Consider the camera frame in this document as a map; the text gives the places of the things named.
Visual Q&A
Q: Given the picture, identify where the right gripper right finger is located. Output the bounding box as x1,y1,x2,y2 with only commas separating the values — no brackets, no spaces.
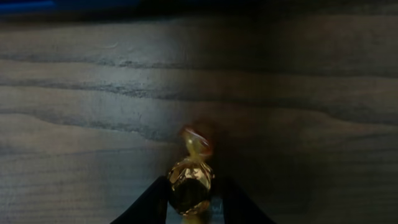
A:
214,179,276,224

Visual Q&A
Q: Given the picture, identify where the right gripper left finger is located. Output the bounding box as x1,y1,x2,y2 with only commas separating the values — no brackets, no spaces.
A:
110,175,172,224

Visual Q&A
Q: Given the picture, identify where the blue tray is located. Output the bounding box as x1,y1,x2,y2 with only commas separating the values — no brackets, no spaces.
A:
0,0,141,15

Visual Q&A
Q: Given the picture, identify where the gold candy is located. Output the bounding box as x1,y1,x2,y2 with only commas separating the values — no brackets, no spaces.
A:
167,126,216,224

